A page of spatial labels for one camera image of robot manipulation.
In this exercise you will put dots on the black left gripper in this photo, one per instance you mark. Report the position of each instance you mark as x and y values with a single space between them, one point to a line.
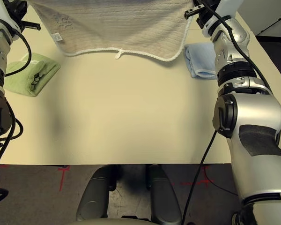
18 9

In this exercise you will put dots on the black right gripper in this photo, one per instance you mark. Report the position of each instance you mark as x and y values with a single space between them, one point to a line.
204 14

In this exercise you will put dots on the beige towel with white trim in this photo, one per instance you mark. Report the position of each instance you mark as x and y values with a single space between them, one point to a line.
107 28

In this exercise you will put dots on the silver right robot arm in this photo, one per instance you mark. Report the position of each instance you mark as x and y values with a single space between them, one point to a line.
248 112

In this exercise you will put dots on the folded light blue towel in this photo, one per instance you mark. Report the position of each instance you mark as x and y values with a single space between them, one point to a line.
201 58

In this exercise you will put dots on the folded green towel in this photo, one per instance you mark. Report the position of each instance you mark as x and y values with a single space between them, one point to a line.
18 79

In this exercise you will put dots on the black tripod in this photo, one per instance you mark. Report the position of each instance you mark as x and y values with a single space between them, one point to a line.
275 21

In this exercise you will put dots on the black side table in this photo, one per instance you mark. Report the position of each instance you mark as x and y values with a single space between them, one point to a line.
276 51

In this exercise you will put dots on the grey right robot leg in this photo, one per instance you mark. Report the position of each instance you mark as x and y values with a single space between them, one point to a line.
162 194

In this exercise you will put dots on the grey robot leg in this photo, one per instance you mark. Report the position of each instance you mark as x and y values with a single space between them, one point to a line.
162 194
93 194

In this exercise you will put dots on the grey left robot leg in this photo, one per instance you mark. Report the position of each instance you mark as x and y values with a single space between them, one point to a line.
93 194

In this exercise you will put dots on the grey sneaker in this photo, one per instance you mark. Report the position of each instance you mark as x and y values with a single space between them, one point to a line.
237 219

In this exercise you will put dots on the beige robot waist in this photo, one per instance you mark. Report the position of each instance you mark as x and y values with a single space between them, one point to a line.
112 222

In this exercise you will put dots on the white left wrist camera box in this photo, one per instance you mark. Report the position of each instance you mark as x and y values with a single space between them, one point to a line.
0 12

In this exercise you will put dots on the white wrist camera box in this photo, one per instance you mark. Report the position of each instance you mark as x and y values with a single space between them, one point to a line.
227 7
0 12

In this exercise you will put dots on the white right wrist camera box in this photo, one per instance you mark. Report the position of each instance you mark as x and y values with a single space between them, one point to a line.
227 7

